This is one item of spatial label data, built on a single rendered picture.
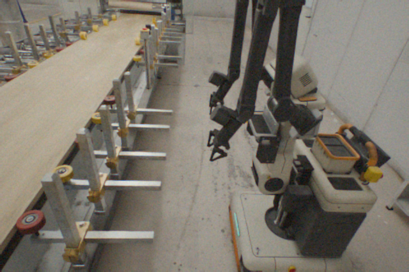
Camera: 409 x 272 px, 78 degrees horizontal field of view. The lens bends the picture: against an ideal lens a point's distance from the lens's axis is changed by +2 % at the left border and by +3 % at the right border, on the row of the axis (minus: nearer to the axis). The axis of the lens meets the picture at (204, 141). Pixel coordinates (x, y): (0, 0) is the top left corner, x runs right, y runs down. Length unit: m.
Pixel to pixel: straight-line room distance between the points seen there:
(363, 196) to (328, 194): 0.16
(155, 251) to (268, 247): 0.78
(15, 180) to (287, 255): 1.45
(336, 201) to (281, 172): 0.28
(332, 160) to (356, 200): 0.21
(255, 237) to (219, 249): 0.35
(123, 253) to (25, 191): 0.97
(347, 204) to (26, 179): 1.44
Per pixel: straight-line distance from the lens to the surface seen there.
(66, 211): 0.92
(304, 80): 1.14
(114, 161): 1.36
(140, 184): 1.18
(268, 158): 1.26
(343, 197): 1.40
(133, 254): 1.97
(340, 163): 1.47
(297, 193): 1.39
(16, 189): 1.23
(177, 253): 1.94
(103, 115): 1.24
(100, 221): 1.26
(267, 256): 1.68
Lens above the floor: 1.65
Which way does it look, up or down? 34 degrees down
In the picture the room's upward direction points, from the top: 5 degrees clockwise
